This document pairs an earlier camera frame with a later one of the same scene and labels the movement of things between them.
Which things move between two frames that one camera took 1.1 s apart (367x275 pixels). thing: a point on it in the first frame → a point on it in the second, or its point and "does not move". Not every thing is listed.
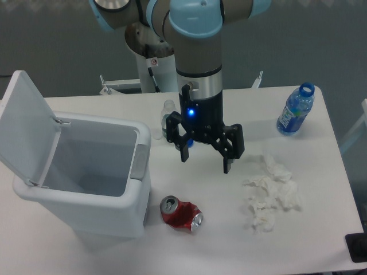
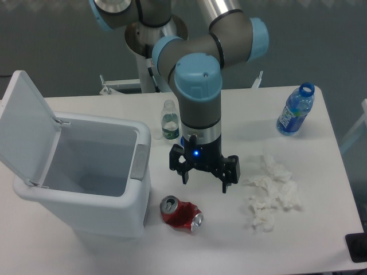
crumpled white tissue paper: x=277 y=188 does not move
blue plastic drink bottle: x=299 y=103 does not move
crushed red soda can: x=182 y=213 does not move
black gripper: x=202 y=118 → x=205 y=157
